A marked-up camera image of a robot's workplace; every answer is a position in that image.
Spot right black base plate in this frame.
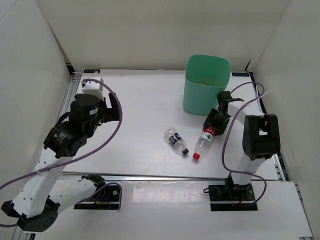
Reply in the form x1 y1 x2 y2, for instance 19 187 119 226
203 184 258 212

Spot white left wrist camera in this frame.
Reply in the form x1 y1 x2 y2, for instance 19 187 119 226
80 77 105 100

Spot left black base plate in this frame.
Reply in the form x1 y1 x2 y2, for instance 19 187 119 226
73 182 123 211

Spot black label water bottle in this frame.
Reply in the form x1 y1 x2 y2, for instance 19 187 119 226
164 127 189 156

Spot aluminium frame rail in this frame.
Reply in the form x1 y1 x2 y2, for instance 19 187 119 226
37 74 288 186

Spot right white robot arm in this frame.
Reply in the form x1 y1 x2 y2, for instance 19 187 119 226
203 91 281 202

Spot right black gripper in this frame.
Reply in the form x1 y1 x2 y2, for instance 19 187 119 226
203 108 231 137

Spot green plastic bin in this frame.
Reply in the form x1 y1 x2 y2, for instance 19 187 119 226
183 54 231 116

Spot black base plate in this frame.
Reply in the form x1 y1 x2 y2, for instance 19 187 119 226
203 184 258 212
73 182 123 211

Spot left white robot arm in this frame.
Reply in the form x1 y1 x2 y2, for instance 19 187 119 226
1 92 123 233

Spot red label water bottle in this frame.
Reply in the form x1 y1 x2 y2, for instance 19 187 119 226
192 124 216 161

